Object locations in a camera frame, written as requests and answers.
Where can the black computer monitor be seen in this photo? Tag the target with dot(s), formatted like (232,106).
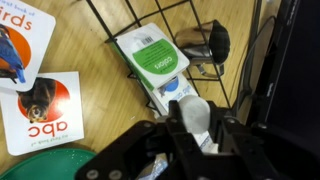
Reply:
(300,66)

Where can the clear marshmallow bag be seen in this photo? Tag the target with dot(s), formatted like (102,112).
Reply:
(155,168)

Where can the blue wild animals board book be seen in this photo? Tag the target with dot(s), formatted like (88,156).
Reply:
(180,88)

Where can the white abc board book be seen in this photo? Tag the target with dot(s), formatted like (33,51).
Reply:
(73,100)

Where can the white marshmallow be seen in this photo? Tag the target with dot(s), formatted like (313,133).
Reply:
(195,115)

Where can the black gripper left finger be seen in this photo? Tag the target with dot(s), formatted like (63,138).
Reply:
(176,120)

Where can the small steel pitcher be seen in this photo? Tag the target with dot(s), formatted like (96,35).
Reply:
(193,38)

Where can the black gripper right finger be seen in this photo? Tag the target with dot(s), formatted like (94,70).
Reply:
(221,130)

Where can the green round plate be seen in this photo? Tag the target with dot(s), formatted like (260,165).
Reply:
(43,166)

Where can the white birds board book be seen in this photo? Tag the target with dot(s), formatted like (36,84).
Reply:
(40,40)

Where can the green colors board book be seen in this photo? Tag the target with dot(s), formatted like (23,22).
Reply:
(153,56)

